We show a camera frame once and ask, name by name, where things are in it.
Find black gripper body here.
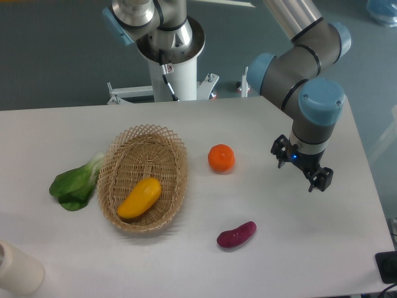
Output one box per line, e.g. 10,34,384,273
287,144,323,177

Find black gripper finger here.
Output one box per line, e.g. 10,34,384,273
270,135,288,168
307,167,334,192

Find yellow mango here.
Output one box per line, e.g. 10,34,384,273
117,178,162,219

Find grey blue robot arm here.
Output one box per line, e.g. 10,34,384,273
102,1,351,191

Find woven wicker basket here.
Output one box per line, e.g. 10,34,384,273
97,124,188,233

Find orange tangerine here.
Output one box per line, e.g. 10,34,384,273
207,144,235,173

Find purple sweet potato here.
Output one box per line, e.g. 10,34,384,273
216,221,257,248

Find black box at edge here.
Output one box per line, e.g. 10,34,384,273
375,251,396,284

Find blue object on floor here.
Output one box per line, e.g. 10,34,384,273
366,0,396,27

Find green bok choy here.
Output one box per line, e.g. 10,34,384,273
49,152,105,212

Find cream cylindrical bottle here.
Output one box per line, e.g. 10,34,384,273
1,240,45,296

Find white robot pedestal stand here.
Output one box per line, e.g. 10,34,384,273
107,17,220,104

